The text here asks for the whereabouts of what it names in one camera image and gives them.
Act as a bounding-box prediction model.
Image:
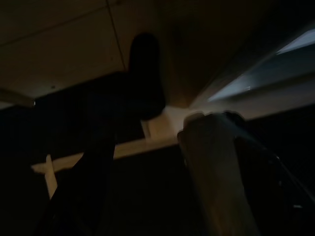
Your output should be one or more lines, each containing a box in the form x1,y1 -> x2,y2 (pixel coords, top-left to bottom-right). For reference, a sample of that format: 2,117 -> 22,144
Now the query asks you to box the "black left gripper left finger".
34,118 -> 117,236

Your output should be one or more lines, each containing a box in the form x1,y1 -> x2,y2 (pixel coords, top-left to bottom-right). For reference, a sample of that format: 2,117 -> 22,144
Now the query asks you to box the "black robot foot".
83,32 -> 167,121

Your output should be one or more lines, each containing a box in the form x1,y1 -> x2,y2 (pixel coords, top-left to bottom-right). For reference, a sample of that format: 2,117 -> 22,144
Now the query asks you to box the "black floor mat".
0,71 -> 315,236

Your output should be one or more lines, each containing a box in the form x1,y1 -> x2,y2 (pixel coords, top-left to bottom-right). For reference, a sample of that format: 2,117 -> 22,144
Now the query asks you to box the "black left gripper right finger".
177,110 -> 304,236

